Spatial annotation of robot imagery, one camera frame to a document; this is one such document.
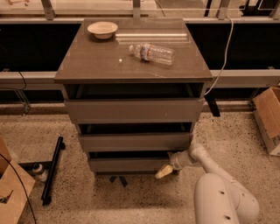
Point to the clear plastic water bottle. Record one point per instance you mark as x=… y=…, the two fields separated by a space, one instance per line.
x=153 y=53

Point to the grey bottom drawer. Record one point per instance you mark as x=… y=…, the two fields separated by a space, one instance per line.
x=148 y=164

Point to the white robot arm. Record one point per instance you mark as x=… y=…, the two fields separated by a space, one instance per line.
x=218 y=197

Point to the grey top drawer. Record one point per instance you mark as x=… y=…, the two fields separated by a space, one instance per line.
x=134 y=111

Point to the black table leg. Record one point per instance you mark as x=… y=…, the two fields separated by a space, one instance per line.
x=212 y=105

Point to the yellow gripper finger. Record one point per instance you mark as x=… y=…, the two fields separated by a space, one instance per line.
x=164 y=171

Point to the white bowl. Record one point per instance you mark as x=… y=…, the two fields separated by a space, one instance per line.
x=102 y=30

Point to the left cardboard box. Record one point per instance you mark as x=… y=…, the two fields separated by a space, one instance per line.
x=15 y=186

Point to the grey middle drawer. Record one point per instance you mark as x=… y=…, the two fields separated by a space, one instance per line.
x=139 y=142

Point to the grey drawer cabinet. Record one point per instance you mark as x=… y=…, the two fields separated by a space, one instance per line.
x=96 y=69

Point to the cardboard box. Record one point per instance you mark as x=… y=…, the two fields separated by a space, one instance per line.
x=15 y=186
x=267 y=115

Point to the right cardboard box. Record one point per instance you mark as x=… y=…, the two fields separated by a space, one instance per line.
x=267 y=115

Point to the black metal bar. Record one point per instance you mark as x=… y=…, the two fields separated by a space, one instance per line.
x=46 y=194

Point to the small white bottle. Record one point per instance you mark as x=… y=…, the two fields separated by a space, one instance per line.
x=40 y=172

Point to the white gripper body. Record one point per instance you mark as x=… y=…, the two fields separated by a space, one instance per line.
x=177 y=162

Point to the grey drawer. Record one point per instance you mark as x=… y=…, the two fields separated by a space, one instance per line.
x=148 y=164
x=134 y=111
x=139 y=142

